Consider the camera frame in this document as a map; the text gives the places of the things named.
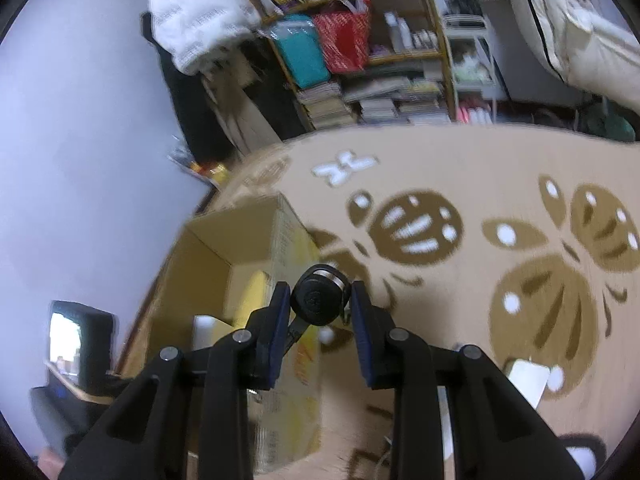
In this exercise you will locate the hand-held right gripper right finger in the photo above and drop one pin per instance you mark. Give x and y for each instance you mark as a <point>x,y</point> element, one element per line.
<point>365,335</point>

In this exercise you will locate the white puffer jacket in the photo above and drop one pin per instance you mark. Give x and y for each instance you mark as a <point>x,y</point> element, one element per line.
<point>200,15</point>

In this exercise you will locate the white card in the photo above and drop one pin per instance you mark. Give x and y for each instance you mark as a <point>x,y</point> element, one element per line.
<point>527,380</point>

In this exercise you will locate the red patterned bag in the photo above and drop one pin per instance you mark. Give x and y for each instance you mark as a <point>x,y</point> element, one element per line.
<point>345,42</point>

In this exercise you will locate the green bag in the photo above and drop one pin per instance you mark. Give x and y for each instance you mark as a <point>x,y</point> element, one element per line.
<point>612,122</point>

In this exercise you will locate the cardboard box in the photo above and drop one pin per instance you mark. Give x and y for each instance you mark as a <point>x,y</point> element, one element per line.
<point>285,240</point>

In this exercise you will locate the white plastic drawer cart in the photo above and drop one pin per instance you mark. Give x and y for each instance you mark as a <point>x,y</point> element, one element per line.
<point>470,65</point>

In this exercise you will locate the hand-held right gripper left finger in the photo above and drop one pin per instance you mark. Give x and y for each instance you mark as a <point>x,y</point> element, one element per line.
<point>280,330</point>

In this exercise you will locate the black hanging garment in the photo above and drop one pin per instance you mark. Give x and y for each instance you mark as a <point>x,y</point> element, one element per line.
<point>185,105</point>

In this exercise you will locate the beige brown patterned blanket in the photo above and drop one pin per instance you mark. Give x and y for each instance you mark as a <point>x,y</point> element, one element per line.
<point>450,310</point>

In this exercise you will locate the teal bag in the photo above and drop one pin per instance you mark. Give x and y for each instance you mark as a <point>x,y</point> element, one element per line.
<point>302,55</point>

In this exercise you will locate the white yellow snack bag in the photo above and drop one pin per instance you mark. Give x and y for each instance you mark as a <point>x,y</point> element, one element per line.
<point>205,170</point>

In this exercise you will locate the black round headphone earcup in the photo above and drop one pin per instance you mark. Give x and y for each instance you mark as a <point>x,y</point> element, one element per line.
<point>312,302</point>

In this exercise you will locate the white rectangular object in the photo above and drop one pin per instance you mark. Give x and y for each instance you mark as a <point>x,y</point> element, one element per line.
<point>204,332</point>

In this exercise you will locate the stack of books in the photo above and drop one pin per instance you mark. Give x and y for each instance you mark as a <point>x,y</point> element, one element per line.
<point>370,105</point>

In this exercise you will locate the flattened cardboard sheets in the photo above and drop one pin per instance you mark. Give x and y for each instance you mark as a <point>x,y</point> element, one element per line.
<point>250,115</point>

